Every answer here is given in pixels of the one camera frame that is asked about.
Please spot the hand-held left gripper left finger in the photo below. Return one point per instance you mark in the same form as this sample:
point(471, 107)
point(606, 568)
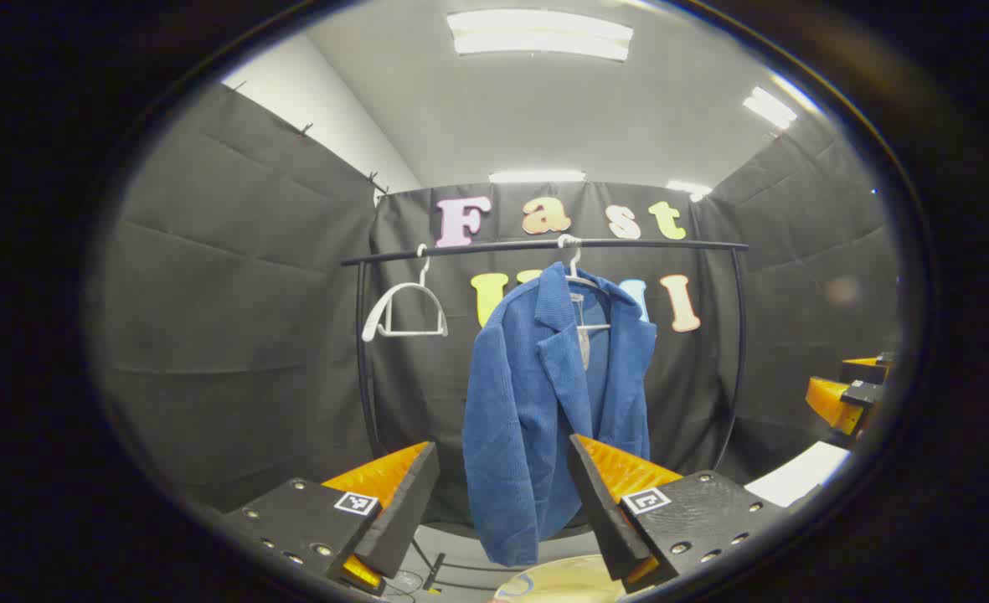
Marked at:
point(406, 519)

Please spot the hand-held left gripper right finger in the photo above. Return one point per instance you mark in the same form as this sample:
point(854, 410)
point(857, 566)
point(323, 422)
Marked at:
point(599, 511)

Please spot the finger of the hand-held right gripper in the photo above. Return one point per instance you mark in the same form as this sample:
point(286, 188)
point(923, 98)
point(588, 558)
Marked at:
point(867, 368)
point(829, 402)

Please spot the beige laundry hamper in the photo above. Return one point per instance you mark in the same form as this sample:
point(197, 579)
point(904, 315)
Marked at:
point(561, 582)

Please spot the white clothes hanger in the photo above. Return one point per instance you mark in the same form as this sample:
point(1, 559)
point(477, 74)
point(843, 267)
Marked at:
point(414, 333)
point(574, 261)

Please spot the black clothes rack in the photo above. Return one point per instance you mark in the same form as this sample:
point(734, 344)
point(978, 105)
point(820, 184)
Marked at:
point(670, 244)

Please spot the white flat panel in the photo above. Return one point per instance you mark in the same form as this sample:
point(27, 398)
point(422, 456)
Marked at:
point(795, 476)

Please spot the ceiling light panel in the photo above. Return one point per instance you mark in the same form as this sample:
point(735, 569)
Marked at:
point(540, 33)
point(687, 188)
point(769, 107)
point(536, 176)

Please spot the black backdrop cloth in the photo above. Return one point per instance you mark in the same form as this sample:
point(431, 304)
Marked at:
point(234, 293)

